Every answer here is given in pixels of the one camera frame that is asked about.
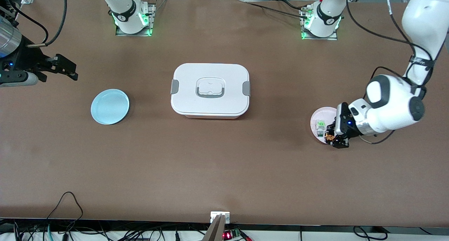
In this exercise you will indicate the light blue round plate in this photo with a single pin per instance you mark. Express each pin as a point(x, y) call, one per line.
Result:
point(109, 107)

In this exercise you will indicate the white mounting bracket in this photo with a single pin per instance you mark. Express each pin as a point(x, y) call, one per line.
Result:
point(214, 215)

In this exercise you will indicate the green white switch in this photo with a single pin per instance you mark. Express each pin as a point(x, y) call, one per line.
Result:
point(320, 127)

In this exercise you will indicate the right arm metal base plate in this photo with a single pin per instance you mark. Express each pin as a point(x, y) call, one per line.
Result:
point(153, 16)

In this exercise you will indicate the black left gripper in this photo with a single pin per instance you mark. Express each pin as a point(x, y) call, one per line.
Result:
point(333, 130)

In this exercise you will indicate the orange black switch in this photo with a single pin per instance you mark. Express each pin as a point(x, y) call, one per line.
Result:
point(329, 138)

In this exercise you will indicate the circuit board red display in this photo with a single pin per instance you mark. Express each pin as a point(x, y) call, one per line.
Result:
point(229, 235)

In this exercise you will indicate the aluminium frame corner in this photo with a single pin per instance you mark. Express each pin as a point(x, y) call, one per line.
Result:
point(28, 0)

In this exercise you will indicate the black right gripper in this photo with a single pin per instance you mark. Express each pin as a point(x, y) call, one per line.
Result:
point(28, 60)

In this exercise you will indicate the grey camera mount bar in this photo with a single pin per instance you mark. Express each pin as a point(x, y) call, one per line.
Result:
point(215, 230)

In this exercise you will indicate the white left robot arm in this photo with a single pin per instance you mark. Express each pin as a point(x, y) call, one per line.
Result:
point(389, 104)

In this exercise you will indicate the pink round plate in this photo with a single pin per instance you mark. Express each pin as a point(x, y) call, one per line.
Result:
point(321, 113)

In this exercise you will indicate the white lunch box grey clips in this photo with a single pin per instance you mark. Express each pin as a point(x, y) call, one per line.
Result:
point(210, 100)

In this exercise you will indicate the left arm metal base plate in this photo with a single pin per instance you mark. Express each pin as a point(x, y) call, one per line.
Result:
point(319, 38)

